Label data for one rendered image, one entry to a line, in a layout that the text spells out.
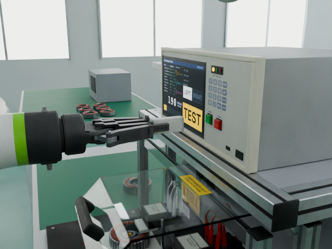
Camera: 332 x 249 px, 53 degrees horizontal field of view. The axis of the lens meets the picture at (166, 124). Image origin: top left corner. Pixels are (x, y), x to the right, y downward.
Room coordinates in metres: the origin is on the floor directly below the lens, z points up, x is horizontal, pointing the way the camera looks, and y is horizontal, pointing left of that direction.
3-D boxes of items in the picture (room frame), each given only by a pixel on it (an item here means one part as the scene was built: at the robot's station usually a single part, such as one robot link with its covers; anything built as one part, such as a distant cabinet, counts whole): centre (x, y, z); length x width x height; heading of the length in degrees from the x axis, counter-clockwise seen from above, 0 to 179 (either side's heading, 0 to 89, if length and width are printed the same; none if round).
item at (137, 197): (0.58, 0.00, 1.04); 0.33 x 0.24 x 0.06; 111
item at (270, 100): (0.83, -0.25, 1.22); 0.44 x 0.39 x 0.20; 21
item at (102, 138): (0.57, 0.12, 1.18); 0.05 x 0.05 x 0.02; 20
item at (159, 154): (0.76, -0.04, 1.03); 0.62 x 0.01 x 0.03; 21
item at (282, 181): (0.84, -0.24, 1.09); 0.68 x 0.44 x 0.05; 21
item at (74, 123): (0.59, 0.15, 1.18); 0.09 x 0.08 x 0.07; 111
